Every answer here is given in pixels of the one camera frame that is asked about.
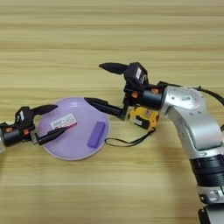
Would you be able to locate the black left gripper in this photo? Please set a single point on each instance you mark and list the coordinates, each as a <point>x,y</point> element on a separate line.
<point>16,135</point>

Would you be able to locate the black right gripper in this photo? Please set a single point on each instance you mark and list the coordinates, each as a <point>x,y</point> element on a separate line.
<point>145,99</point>

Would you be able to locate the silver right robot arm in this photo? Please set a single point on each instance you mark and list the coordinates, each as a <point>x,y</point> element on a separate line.
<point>195,122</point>

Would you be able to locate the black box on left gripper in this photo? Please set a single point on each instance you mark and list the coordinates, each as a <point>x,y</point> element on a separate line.
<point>24,116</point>

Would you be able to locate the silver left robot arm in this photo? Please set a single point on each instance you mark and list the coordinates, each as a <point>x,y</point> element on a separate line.
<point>1,144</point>

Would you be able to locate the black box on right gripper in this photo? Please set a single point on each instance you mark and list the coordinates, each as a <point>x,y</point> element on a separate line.
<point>135,75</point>

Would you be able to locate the white pink eraser box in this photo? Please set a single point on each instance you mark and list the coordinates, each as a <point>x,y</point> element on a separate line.
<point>62,121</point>

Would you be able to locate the purple round plate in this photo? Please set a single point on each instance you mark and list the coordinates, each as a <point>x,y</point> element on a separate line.
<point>73,140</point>

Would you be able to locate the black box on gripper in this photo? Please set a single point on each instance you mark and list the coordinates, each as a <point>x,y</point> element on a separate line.
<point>135,75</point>
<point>24,116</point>

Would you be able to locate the purple rectangular block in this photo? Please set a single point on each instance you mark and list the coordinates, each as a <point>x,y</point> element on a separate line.
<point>96,134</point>

